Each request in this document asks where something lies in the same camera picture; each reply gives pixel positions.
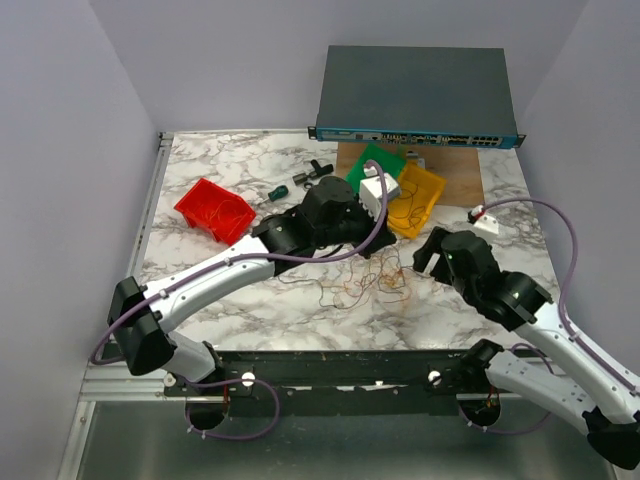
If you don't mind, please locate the yellow plastic bin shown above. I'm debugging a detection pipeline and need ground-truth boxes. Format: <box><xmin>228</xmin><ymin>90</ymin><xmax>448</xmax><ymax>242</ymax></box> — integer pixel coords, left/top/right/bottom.
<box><xmin>388</xmin><ymin>163</ymin><xmax>446</xmax><ymax>239</ymax></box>

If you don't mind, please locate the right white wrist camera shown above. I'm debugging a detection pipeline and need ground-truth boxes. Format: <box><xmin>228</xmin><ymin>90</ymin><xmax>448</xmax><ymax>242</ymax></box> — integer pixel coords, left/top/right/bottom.
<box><xmin>468</xmin><ymin>205</ymin><xmax>500</xmax><ymax>243</ymax></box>

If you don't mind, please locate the green plastic bin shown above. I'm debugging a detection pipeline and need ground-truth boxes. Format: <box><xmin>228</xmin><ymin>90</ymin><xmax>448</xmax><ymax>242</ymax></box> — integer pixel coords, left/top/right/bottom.
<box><xmin>338</xmin><ymin>144</ymin><xmax>406</xmax><ymax>192</ymax></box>

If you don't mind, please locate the wooden board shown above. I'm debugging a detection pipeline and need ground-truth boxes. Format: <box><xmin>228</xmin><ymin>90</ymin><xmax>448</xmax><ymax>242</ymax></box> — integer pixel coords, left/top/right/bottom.
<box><xmin>336</xmin><ymin>143</ymin><xmax>487</xmax><ymax>208</ymax></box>

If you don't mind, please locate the aluminium frame rail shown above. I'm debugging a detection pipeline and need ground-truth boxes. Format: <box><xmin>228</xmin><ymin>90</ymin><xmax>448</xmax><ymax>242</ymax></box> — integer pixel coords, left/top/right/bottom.
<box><xmin>81</xmin><ymin>351</ymin><xmax>489</xmax><ymax>398</ymax></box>

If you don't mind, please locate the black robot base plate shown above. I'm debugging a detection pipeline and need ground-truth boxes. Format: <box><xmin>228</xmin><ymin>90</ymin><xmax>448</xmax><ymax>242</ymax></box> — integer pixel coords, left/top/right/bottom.
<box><xmin>164</xmin><ymin>350</ymin><xmax>490</xmax><ymax>418</ymax></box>

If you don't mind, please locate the yellow cable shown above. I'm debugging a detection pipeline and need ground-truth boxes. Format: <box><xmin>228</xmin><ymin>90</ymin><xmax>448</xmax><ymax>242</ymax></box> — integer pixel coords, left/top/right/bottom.
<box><xmin>374</xmin><ymin>264</ymin><xmax>416</xmax><ymax>301</ymax></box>

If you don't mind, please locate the black T-handle tool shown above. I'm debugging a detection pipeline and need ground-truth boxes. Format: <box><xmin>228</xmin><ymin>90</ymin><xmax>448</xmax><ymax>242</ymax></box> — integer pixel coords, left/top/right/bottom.
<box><xmin>292</xmin><ymin>159</ymin><xmax>334</xmax><ymax>186</ymax></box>

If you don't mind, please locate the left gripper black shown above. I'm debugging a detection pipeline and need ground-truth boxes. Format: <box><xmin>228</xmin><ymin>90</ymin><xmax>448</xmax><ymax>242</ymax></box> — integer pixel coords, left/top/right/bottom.
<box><xmin>316</xmin><ymin>195</ymin><xmax>397</xmax><ymax>261</ymax></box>

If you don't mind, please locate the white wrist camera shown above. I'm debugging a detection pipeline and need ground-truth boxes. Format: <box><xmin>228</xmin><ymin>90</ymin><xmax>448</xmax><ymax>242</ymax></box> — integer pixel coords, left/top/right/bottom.
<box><xmin>359</xmin><ymin>173</ymin><xmax>401</xmax><ymax>221</ymax></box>
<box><xmin>468</xmin><ymin>205</ymin><xmax>500</xmax><ymax>243</ymax></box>

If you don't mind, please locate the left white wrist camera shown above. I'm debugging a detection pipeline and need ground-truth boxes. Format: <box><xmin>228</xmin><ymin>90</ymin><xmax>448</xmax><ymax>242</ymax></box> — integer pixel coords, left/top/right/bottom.
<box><xmin>359</xmin><ymin>173</ymin><xmax>401</xmax><ymax>221</ymax></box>

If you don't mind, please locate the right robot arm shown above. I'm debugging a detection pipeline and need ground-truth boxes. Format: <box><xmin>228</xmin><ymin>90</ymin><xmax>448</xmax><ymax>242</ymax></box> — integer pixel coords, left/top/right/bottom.
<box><xmin>413</xmin><ymin>227</ymin><xmax>639</xmax><ymax>470</ymax></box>

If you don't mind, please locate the green handled screwdriver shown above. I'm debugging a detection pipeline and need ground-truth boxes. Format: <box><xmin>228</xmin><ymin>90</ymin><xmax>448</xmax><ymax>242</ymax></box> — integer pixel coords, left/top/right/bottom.
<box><xmin>261</xmin><ymin>185</ymin><xmax>289</xmax><ymax>204</ymax></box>

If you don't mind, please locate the blue network switch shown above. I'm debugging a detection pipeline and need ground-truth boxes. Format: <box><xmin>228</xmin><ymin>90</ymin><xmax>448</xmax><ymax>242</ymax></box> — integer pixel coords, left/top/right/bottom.
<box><xmin>307</xmin><ymin>45</ymin><xmax>526</xmax><ymax>150</ymax></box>

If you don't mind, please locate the red plastic bin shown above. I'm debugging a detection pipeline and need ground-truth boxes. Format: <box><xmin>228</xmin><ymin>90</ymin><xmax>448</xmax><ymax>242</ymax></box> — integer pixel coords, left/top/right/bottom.
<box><xmin>174</xmin><ymin>178</ymin><xmax>256</xmax><ymax>246</ymax></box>

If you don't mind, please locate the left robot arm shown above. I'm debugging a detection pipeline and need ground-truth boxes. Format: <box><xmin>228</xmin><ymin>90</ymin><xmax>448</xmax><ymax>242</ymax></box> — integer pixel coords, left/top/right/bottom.
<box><xmin>107</xmin><ymin>174</ymin><xmax>400</xmax><ymax>395</ymax></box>

